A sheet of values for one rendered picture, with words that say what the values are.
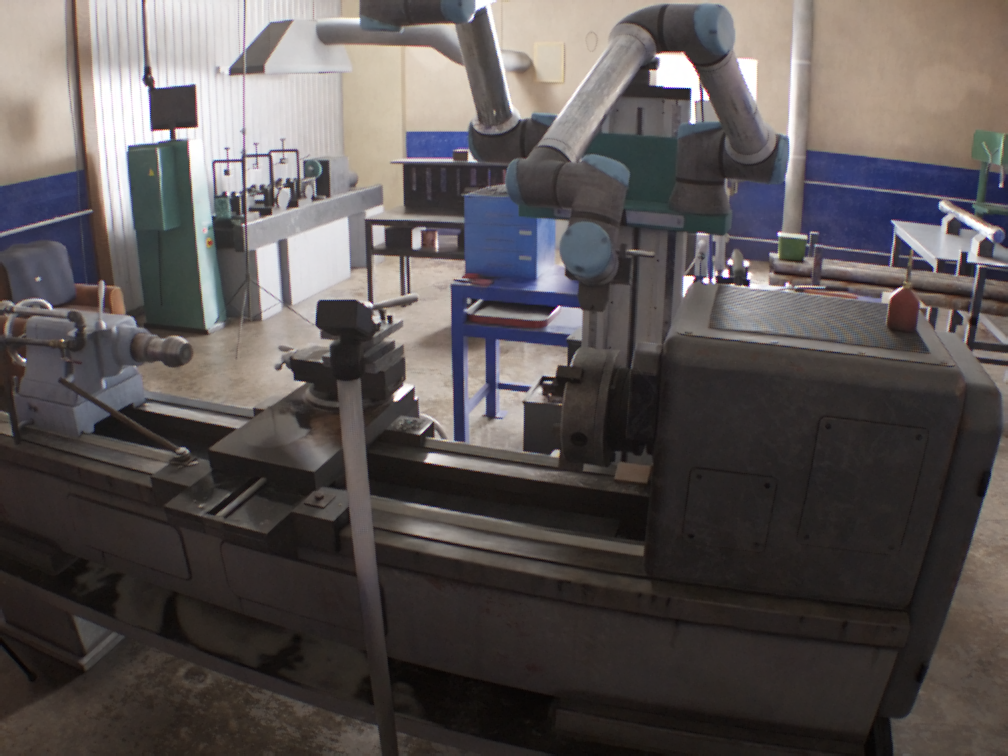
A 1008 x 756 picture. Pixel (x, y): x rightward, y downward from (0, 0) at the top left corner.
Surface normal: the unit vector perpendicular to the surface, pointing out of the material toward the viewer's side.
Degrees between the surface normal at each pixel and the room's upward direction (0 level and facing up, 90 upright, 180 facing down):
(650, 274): 90
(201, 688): 0
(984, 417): 47
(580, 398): 61
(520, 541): 0
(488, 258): 90
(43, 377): 66
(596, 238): 74
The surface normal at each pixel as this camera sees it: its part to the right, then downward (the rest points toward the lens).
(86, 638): 0.95, 0.11
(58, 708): 0.00, -0.93
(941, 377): -0.22, -0.42
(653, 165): -0.40, 0.33
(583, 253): -0.26, 0.07
